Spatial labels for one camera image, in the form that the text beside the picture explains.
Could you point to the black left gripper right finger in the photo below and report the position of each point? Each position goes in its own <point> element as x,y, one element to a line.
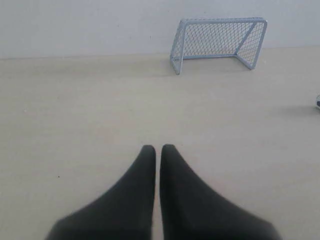
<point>192,210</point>

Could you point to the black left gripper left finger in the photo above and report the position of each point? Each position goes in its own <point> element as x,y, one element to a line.
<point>124,212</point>

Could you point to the black and white mini football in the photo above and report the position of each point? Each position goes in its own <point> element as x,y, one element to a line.
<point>317,102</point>

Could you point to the small light blue goal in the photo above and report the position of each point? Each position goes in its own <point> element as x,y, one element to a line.
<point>212,38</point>

